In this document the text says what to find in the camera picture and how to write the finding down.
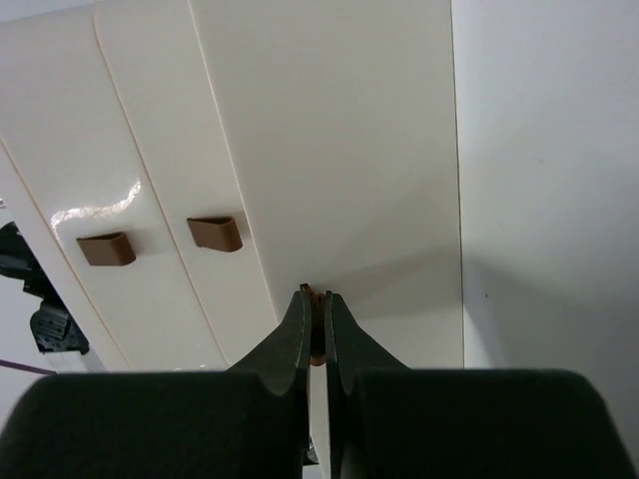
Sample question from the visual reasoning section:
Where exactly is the brown bottom drawer handle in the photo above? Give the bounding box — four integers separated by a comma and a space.
300, 283, 325, 367

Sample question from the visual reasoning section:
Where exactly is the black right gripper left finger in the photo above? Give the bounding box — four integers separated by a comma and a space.
1, 291, 313, 478

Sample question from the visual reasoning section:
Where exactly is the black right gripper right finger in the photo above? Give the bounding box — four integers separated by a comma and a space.
324, 292, 636, 478

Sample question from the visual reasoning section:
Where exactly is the brown top drawer handle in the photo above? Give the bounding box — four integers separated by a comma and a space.
76, 232, 137, 266

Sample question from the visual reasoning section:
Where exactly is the brown drawer handle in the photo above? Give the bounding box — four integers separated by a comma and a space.
76, 232, 137, 266
300, 283, 325, 367
187, 216, 243, 252

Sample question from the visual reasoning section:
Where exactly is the white drawer cabinet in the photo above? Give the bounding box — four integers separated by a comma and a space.
1, 1, 463, 370

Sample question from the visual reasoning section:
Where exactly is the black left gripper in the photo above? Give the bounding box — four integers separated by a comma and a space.
0, 221, 91, 356

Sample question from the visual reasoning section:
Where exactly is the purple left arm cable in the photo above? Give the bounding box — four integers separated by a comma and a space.
0, 358, 56, 375

